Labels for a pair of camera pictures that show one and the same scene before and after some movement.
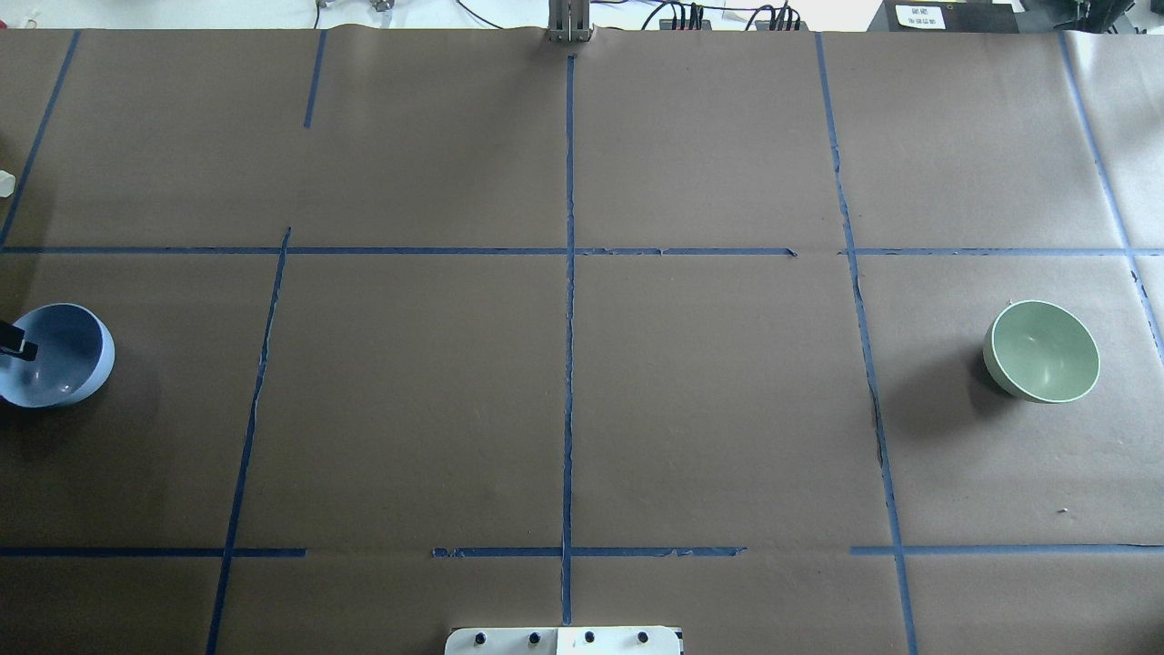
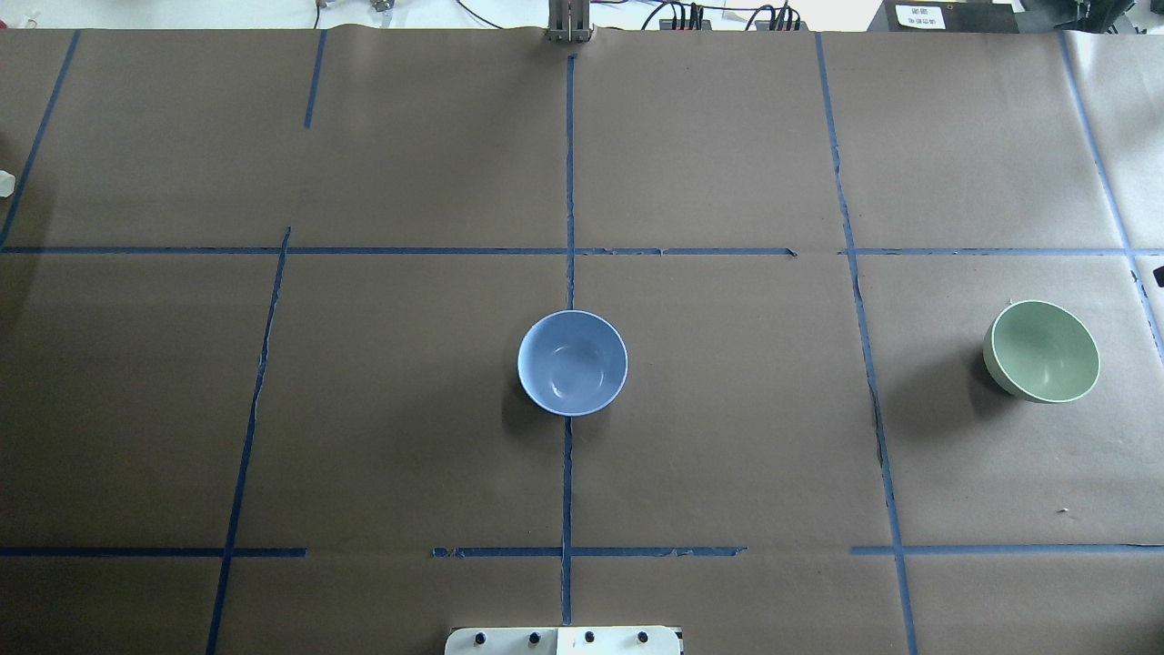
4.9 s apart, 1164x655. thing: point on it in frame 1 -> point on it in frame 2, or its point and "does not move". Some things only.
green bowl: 1041,353 does not move
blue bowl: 75,355 -> 571,363
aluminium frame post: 568,21 does not move
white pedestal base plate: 587,640 does not move
